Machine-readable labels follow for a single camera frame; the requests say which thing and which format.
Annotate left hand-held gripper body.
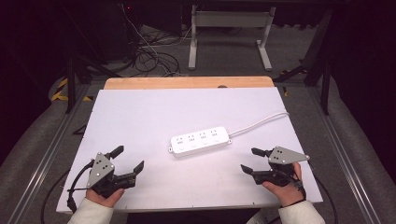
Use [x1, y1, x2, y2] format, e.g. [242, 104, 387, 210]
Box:
[86, 151, 138, 199]

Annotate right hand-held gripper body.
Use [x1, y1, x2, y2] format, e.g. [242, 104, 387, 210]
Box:
[251, 146, 311, 188]

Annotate person's left hand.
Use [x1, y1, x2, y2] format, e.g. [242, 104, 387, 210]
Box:
[85, 187, 126, 209]

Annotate person's right hand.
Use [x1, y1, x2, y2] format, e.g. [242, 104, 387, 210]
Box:
[261, 161, 305, 208]

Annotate white power strip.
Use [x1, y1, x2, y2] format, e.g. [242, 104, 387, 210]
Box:
[168, 125, 233, 159]

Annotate white board sheet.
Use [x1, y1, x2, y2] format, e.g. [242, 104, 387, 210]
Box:
[55, 87, 324, 215]

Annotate yellow black hazard tape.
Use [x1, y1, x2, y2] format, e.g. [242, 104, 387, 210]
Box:
[50, 77, 94, 103]

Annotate black metal stand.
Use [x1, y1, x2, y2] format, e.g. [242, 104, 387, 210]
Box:
[273, 8, 333, 117]
[62, 50, 123, 115]

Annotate wooden table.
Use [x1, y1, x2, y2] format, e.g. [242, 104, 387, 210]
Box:
[103, 76, 276, 91]

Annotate white power strip cable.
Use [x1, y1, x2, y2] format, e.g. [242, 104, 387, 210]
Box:
[228, 111, 290, 138]

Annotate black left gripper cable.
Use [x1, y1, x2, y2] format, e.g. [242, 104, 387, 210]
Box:
[40, 159, 95, 224]

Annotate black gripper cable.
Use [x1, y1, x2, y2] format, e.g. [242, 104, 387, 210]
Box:
[40, 159, 95, 224]
[309, 172, 339, 224]

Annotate aluminium floor rail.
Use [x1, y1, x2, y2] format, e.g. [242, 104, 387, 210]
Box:
[306, 87, 381, 224]
[6, 83, 92, 224]

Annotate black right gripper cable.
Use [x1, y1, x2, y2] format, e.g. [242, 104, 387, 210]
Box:
[309, 172, 339, 224]

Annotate tangle of floor cables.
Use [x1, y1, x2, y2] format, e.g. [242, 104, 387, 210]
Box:
[120, 3, 191, 77]

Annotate white metal stand frame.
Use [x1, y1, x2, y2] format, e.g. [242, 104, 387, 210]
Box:
[188, 4, 277, 72]

